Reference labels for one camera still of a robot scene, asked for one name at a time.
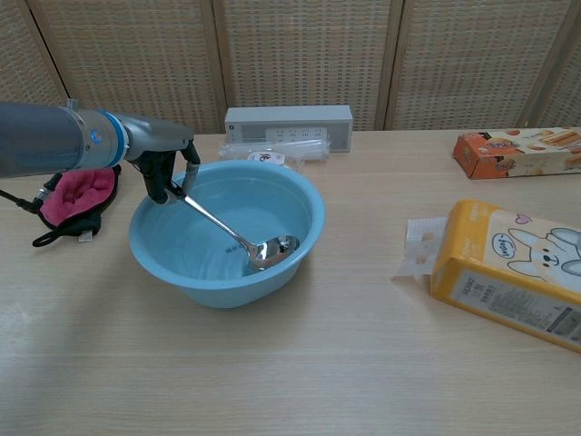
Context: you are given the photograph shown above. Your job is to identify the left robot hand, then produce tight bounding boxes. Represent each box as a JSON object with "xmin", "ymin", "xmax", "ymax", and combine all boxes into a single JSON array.
[{"xmin": 118, "ymin": 113, "xmax": 202, "ymax": 205}]

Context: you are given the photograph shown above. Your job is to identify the stainless steel ladle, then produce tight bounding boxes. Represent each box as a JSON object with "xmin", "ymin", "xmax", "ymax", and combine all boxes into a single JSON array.
[{"xmin": 165, "ymin": 180, "xmax": 301, "ymax": 273}]

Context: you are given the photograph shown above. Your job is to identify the light blue plastic basin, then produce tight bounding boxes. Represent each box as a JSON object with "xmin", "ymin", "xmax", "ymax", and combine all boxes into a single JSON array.
[{"xmin": 128, "ymin": 159, "xmax": 326, "ymax": 311}]

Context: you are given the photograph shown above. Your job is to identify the pink and black cloth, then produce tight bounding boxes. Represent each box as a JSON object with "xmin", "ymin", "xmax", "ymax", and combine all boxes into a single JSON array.
[{"xmin": 31, "ymin": 163, "xmax": 123, "ymax": 248}]

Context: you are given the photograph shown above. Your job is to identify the clear plastic bag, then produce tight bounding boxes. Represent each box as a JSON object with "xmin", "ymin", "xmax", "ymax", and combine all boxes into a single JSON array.
[{"xmin": 218, "ymin": 138, "xmax": 331, "ymax": 170}]

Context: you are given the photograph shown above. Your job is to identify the white power strip box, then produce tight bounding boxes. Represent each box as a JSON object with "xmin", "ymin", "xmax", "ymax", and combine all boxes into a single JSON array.
[{"xmin": 223, "ymin": 104, "xmax": 354, "ymax": 154}]

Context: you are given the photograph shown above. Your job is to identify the woven folding screen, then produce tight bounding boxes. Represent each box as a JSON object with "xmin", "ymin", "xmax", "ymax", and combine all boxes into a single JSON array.
[{"xmin": 0, "ymin": 0, "xmax": 581, "ymax": 135}]

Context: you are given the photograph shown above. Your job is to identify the orange biscuit box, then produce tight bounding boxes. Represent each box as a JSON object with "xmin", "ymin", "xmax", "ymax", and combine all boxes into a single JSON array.
[{"xmin": 451, "ymin": 127, "xmax": 581, "ymax": 181}]

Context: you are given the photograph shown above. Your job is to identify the yellow tissue pack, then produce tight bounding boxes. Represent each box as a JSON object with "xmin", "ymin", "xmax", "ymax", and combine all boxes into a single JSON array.
[{"xmin": 391, "ymin": 198, "xmax": 581, "ymax": 354}]

